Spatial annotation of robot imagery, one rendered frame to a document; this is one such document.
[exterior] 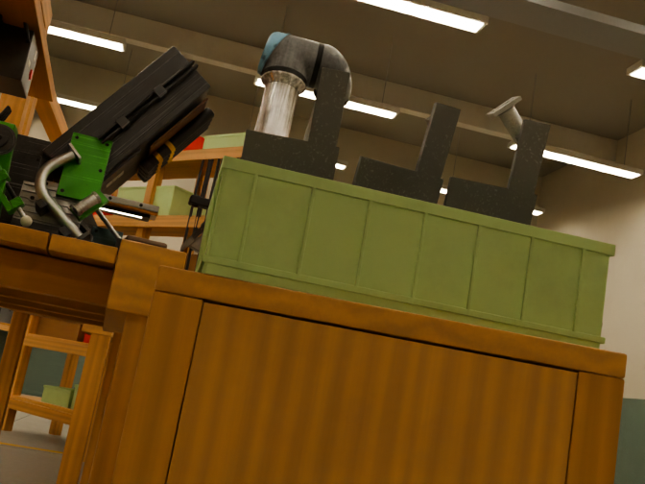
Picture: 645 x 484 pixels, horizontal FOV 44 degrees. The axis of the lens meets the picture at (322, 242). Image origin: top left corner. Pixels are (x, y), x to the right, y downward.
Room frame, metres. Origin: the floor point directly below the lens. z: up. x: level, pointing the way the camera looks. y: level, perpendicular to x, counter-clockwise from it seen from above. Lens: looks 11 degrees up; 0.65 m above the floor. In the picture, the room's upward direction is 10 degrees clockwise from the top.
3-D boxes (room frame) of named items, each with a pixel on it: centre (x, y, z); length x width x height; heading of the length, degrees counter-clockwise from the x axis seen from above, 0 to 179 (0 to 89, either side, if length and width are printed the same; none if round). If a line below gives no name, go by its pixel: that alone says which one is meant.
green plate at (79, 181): (2.27, 0.72, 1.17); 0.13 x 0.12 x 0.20; 14
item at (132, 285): (2.39, 0.53, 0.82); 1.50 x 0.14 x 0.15; 14
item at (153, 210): (2.43, 0.72, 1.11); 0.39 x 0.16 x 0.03; 104
